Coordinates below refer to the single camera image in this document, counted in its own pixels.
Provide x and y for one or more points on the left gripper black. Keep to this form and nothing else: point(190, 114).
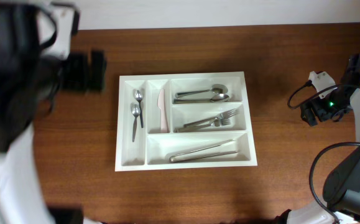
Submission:
point(82, 66)

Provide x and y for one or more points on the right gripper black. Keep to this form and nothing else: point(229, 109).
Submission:
point(322, 114)

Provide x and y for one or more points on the small metal teaspoon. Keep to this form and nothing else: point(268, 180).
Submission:
point(139, 97)
point(136, 112)

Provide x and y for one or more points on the white plastic knife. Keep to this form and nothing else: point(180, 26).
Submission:
point(163, 116)

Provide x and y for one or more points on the metal fork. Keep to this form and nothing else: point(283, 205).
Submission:
point(223, 115)
point(216, 123)

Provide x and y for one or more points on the metal tablespoon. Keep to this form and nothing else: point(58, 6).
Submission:
point(215, 99)
point(216, 88)

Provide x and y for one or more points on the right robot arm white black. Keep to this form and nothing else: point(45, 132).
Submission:
point(340, 200)

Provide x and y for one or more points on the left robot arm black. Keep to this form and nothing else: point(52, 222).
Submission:
point(35, 41)

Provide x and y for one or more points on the white plastic cutlery tray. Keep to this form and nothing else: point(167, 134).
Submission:
point(150, 148)

